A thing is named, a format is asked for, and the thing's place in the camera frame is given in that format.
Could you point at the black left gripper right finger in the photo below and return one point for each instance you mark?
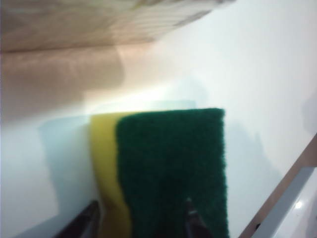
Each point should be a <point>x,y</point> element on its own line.
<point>194,225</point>

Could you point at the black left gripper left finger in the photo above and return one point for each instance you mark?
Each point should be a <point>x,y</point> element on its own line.
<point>84,225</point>

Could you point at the yellow sponge with green pad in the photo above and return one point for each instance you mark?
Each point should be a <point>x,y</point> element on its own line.
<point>173,161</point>

